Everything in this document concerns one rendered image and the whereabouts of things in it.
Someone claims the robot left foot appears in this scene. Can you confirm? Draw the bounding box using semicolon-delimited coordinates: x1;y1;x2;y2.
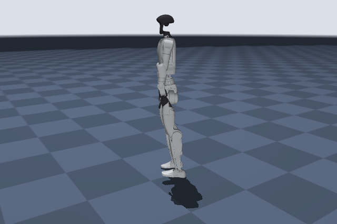
161;169;186;178

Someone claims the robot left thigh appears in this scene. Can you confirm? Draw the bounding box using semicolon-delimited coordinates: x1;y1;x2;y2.
162;90;182;139

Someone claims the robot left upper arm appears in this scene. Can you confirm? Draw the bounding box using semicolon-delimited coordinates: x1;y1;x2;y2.
157;39;174;70

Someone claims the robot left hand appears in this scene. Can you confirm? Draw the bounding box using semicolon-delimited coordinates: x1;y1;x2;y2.
159;89;172;109

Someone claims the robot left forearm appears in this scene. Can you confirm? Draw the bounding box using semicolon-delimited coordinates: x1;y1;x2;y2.
157;65;167;96

